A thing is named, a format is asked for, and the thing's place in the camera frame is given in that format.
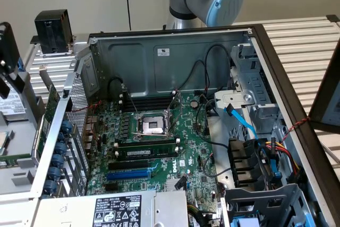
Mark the grey parts rack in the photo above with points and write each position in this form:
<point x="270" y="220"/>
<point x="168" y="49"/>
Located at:
<point x="24" y="163"/>

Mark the thin metal locking lever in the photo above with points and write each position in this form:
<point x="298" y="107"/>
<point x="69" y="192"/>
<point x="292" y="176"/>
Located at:
<point x="176" y="122"/>
<point x="130" y="99"/>

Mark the green graphics card black shroud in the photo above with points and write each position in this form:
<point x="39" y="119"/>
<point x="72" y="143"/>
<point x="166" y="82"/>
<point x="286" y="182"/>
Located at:
<point x="51" y="99"/>

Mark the white label sticker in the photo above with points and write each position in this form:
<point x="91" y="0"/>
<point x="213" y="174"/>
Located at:
<point x="163" y="52"/>

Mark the hard disk with white label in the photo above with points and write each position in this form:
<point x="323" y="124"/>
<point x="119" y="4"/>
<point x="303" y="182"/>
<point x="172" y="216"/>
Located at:
<point x="13" y="107"/>

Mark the metal rear port block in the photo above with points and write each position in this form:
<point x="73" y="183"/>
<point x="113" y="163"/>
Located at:
<point x="89" y="134"/>

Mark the long black expansion slot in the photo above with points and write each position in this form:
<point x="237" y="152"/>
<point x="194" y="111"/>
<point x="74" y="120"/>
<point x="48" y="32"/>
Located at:
<point x="127" y="165"/>

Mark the blue expansion slot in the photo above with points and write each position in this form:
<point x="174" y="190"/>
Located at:
<point x="127" y="175"/>

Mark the installed RAM stick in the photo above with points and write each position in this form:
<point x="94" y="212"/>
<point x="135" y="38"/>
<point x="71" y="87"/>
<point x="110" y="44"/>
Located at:
<point x="159" y="152"/>

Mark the green loose RAM stick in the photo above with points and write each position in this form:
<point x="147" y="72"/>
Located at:
<point x="13" y="159"/>

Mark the black table end cap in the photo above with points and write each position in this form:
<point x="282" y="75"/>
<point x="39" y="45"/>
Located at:
<point x="34" y="40"/>
<point x="332" y="18"/>

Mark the silver power supply with label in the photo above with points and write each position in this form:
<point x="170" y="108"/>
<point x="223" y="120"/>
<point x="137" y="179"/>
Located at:
<point x="172" y="211"/>

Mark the coin cell battery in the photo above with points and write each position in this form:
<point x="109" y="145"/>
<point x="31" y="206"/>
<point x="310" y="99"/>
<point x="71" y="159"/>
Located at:
<point x="194" y="104"/>

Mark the grey drive cage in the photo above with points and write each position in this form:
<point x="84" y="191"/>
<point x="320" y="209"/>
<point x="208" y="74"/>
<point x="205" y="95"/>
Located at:
<point x="265" y="197"/>

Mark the green Dell motherboard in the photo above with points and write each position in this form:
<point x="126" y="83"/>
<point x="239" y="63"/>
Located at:
<point x="191" y="142"/>

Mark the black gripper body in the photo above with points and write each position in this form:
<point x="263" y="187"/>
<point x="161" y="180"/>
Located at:
<point x="9" y="49"/>

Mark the CPU socket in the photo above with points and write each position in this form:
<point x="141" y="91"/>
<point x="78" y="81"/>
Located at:
<point x="152" y="125"/>

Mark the raised metal socket cover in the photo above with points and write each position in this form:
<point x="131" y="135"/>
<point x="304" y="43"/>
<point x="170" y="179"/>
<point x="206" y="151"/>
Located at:
<point x="175" y="104"/>

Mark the black plastic ribbed bracket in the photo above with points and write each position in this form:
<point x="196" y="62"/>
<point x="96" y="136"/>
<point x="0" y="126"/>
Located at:
<point x="241" y="158"/>

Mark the blue card retention clip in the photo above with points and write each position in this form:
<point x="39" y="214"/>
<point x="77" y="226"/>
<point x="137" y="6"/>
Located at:
<point x="67" y="127"/>
<point x="60" y="148"/>
<point x="61" y="137"/>
<point x="50" y="187"/>
<point x="55" y="173"/>
<point x="57" y="160"/>

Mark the black plastic box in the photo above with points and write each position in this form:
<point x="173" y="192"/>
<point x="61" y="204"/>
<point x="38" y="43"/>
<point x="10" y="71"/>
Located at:
<point x="51" y="33"/>

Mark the black empty RAM slot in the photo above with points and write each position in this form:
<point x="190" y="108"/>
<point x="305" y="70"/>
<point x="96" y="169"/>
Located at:
<point x="146" y="144"/>
<point x="146" y="99"/>
<point x="146" y="107"/>

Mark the open metal PC case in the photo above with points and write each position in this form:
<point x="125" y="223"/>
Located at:
<point x="186" y="59"/>

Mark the blue disk carrier bracket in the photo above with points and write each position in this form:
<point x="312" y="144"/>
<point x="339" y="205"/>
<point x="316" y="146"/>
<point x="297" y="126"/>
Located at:
<point x="20" y="66"/>

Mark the short black expansion slot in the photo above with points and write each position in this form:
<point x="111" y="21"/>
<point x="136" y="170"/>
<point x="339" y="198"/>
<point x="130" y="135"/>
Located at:
<point x="111" y="187"/>

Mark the metal disk bay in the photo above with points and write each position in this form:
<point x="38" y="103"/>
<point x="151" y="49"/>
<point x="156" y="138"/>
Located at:
<point x="255" y="83"/>

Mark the blue plastic drive rail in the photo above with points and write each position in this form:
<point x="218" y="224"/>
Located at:
<point x="244" y="222"/>
<point x="276" y="173"/>

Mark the black framed panel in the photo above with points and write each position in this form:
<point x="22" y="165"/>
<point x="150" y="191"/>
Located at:
<point x="324" y="99"/>

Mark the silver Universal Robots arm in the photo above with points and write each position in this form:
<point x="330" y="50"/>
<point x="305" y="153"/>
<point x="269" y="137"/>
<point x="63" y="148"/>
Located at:
<point x="191" y="3"/>

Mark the silver chipset heatsink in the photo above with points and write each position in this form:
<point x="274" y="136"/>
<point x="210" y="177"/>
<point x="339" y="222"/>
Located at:
<point x="171" y="184"/>

